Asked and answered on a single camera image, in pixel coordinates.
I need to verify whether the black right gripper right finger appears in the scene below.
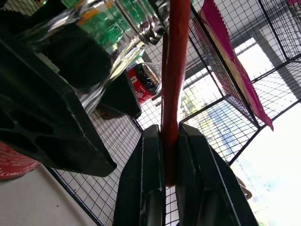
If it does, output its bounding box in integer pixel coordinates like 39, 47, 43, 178
174, 122, 259, 226

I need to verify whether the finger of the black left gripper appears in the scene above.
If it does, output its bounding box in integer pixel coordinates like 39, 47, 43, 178
0, 37, 118, 178
98, 74, 143, 120

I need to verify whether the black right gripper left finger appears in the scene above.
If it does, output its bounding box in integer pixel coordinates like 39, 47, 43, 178
112, 124, 166, 226

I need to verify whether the clear plastic bottle green label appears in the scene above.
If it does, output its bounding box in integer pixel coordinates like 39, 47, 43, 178
14, 0, 170, 116

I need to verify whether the red stick-shaped packet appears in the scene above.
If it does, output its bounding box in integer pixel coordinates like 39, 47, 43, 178
160, 0, 191, 188

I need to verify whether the green labelled plastic bottle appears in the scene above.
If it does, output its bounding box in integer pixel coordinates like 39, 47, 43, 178
61, 0, 147, 55

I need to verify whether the dark metal bottle cap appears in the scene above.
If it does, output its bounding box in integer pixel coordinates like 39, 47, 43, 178
139, 20, 170, 46

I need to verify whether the red cola can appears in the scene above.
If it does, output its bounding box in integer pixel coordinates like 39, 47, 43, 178
124, 62, 163, 106
0, 140, 42, 182

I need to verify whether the tan rounded object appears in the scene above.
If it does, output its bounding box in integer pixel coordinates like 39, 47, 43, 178
236, 175, 253, 200

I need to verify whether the pink snack bag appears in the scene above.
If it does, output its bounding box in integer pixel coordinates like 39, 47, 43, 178
198, 0, 275, 132

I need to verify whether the black wire grid rack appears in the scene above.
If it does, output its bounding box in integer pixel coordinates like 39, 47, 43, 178
0, 0, 301, 226

